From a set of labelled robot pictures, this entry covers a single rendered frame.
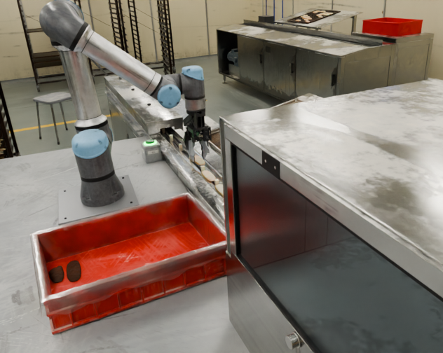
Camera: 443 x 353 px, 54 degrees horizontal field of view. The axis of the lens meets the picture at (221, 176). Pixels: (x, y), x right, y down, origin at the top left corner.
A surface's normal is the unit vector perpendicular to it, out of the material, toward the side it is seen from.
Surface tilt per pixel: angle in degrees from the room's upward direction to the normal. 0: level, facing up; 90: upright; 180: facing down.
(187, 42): 90
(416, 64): 90
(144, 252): 0
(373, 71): 90
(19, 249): 0
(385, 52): 90
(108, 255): 0
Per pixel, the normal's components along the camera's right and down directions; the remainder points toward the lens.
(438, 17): -0.92, 0.21
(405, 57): 0.39, 0.37
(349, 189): -0.05, -0.91
